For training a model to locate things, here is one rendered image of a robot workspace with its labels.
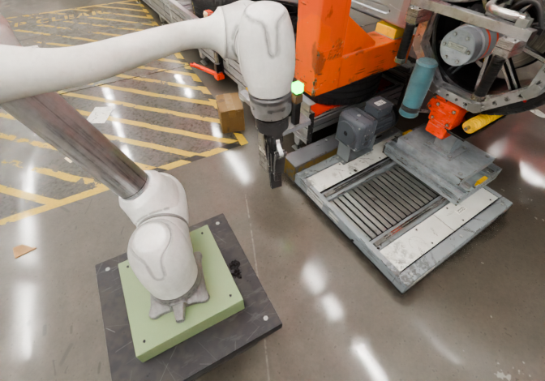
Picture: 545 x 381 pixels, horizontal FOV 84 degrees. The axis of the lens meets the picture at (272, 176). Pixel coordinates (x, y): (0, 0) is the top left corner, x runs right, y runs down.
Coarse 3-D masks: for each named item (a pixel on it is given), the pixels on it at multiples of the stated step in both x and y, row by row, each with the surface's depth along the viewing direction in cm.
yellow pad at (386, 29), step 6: (378, 24) 162; (384, 24) 159; (390, 24) 159; (378, 30) 163; (384, 30) 160; (390, 30) 157; (396, 30) 154; (402, 30) 157; (390, 36) 158; (396, 36) 157
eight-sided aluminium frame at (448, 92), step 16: (432, 16) 131; (416, 32) 135; (416, 48) 138; (544, 64) 102; (432, 80) 138; (544, 80) 104; (448, 96) 134; (464, 96) 130; (496, 96) 119; (512, 96) 114; (528, 96) 109; (480, 112) 126
